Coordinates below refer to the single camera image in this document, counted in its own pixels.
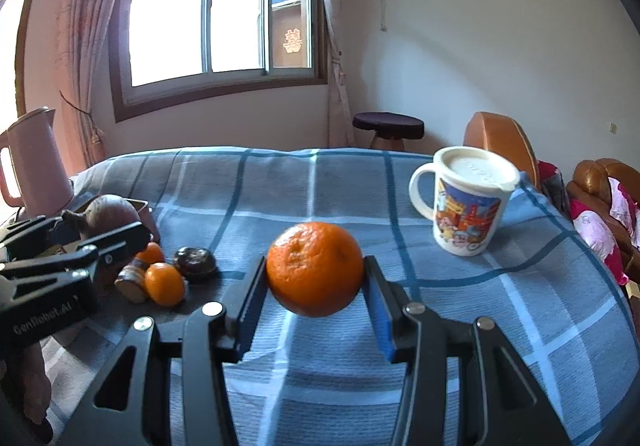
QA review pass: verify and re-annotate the rectangular metal tin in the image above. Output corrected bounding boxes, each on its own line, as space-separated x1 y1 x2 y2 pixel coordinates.
95 198 162 296

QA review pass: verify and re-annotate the sliding glass window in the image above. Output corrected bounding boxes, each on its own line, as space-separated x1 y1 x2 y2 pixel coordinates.
109 0 328 122

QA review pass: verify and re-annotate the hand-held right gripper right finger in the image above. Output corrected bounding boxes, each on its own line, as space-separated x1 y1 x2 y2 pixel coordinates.
363 254 571 446

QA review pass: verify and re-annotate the dark round stool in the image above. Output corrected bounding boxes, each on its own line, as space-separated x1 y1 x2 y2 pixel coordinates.
352 112 425 150

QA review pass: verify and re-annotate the brown cut root piece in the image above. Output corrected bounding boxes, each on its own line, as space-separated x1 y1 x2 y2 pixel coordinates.
114 265 149 303

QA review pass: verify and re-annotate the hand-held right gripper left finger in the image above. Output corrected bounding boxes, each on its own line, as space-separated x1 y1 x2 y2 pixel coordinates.
65 255 268 446

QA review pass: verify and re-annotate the orange mandarin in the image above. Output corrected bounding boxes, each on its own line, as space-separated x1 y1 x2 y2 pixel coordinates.
265 221 365 318
144 262 187 308
135 242 166 268

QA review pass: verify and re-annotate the white mug lid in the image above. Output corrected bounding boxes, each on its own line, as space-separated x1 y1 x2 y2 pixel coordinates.
433 145 522 193

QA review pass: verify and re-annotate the brown sofa with floral cloth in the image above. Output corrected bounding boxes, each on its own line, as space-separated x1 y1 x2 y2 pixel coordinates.
537 161 640 287

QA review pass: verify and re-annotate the dark water chestnut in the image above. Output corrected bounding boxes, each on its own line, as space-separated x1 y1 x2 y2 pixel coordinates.
173 247 219 283

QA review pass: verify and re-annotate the pink patterned curtain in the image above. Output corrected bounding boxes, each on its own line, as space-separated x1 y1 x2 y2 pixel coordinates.
52 0 146 167

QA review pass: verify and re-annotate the orange leather chair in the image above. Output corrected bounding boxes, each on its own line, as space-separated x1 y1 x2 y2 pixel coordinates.
566 158 640 287
463 111 541 189

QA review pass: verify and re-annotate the pink electric kettle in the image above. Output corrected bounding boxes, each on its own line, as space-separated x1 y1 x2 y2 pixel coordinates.
0 107 75 209

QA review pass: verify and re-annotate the person's left hand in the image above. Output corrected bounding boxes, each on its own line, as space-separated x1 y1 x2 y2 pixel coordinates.
10 341 53 429

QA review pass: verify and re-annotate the blue plaid tablecloth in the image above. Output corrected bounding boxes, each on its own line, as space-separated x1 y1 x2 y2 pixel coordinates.
0 146 631 446

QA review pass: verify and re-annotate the purple radish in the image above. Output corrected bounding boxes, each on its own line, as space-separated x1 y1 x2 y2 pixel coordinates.
62 194 142 247

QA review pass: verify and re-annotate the white cartoon print mug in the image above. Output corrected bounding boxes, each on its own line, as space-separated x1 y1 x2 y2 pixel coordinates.
409 156 516 258

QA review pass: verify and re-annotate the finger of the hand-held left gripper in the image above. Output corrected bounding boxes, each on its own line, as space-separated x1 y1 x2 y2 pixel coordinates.
0 215 65 260
0 221 152 292

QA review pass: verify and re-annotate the pale tied curtain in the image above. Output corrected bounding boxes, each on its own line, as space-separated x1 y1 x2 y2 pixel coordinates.
311 0 353 148

